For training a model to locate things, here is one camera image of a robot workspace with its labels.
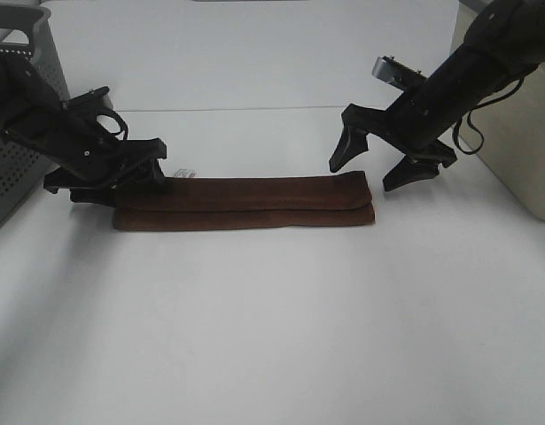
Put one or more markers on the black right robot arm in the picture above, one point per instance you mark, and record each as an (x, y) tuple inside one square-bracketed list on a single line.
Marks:
[(504, 44)]

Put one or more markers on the beige storage box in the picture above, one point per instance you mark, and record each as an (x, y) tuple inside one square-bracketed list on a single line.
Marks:
[(514, 146)]

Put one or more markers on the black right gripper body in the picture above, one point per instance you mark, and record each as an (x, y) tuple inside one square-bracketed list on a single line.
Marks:
[(413, 122)]

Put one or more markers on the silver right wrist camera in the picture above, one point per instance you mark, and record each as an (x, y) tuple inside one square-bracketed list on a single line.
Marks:
[(392, 72)]

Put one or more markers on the brown towel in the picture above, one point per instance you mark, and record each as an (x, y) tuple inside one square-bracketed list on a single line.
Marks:
[(203, 204)]

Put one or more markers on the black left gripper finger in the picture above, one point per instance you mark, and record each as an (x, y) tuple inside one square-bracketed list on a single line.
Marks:
[(104, 197), (150, 177)]

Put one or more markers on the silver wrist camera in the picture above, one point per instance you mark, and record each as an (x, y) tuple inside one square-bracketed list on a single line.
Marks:
[(392, 72), (94, 102)]

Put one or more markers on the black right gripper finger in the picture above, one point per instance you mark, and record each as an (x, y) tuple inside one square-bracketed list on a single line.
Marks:
[(352, 143), (408, 171)]

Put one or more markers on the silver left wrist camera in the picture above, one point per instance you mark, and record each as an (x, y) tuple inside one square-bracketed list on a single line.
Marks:
[(94, 102)]

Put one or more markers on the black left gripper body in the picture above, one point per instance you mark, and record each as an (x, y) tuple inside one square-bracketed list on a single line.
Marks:
[(93, 152)]

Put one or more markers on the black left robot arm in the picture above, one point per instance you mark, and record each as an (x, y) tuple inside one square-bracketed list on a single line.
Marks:
[(84, 136)]

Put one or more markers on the grey perforated plastic basket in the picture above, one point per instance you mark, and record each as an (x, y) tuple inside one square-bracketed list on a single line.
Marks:
[(29, 66)]

